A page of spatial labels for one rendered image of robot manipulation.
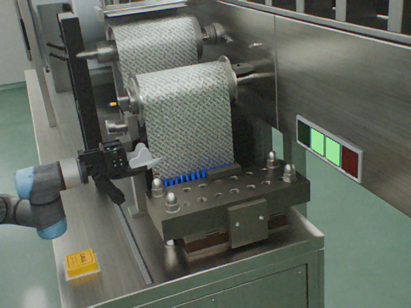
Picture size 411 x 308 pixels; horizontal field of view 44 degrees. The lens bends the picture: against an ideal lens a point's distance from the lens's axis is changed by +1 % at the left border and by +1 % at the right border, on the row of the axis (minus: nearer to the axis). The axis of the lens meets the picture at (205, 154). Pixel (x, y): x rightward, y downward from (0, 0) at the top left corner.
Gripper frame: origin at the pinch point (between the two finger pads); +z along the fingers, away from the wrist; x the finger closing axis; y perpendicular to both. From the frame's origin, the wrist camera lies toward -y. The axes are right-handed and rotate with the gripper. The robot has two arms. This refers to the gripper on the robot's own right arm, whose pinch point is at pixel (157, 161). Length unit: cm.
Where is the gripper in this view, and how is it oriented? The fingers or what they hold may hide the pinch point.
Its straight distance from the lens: 134.7
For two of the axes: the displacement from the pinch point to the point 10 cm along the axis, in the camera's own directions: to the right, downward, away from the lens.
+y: -0.9, -9.1, -4.1
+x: -3.4, -3.6, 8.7
